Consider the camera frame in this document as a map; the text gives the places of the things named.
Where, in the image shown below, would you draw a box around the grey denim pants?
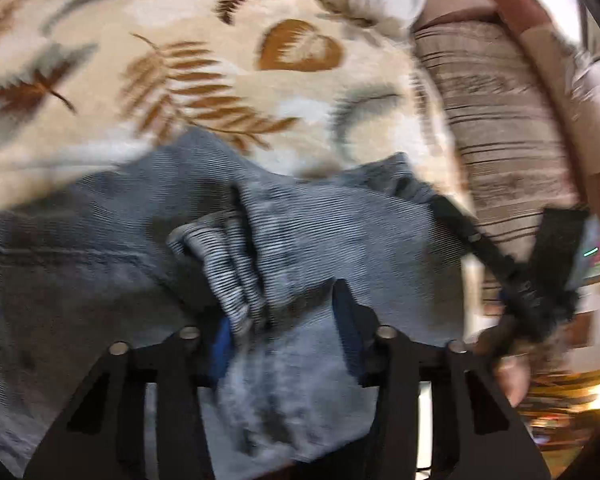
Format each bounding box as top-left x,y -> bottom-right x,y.
0,130 -> 464,479

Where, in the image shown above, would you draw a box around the person right hand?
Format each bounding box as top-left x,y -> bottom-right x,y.
471,314 -> 531,408

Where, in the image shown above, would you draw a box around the striped floral brown quilt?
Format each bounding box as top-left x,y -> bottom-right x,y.
415,22 -> 580,261

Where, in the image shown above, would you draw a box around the leaf pattern beige blanket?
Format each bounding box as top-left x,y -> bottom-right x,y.
0,0 -> 471,209

